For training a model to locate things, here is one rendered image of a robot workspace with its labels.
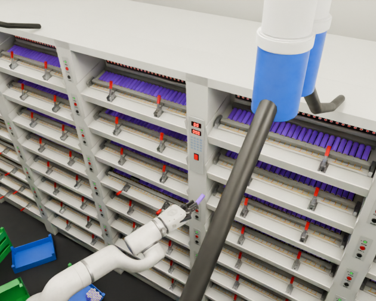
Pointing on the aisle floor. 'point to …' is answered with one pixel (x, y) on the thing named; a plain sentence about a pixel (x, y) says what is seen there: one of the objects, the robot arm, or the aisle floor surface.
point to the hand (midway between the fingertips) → (191, 206)
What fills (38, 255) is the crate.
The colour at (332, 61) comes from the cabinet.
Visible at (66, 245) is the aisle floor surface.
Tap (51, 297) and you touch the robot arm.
